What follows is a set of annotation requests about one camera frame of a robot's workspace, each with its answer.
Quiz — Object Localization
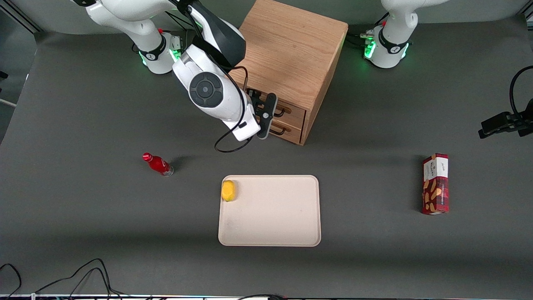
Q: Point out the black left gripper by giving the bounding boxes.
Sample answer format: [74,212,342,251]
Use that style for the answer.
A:
[478,98,533,139]

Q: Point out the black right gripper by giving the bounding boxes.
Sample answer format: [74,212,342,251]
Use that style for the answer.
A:
[249,88,269,110]

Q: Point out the wooden drawer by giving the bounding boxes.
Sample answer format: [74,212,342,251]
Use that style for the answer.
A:
[269,118,304,145]
[239,81,307,128]

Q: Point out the wooden drawer cabinet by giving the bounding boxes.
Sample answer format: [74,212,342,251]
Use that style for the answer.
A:
[227,0,349,146]

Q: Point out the red cracker box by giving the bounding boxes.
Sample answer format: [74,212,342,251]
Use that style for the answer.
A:
[421,153,450,215]

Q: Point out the yellow lemon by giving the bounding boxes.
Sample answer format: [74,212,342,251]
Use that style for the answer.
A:
[221,180,237,202]

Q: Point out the beige plastic tray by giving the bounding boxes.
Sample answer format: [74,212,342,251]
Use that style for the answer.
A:
[218,175,321,247]

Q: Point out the red plastic bottle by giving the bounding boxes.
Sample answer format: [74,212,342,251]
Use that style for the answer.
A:
[142,152,174,177]

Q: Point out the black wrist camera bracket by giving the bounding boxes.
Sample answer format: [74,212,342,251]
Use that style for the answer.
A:
[255,92,278,140]

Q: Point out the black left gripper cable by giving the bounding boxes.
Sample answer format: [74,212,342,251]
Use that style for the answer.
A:
[510,65,533,117]

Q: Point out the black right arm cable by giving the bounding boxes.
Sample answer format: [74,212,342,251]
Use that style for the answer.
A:
[167,0,254,154]

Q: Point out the black left base cables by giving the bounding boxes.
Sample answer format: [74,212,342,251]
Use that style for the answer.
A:
[346,12,390,50]

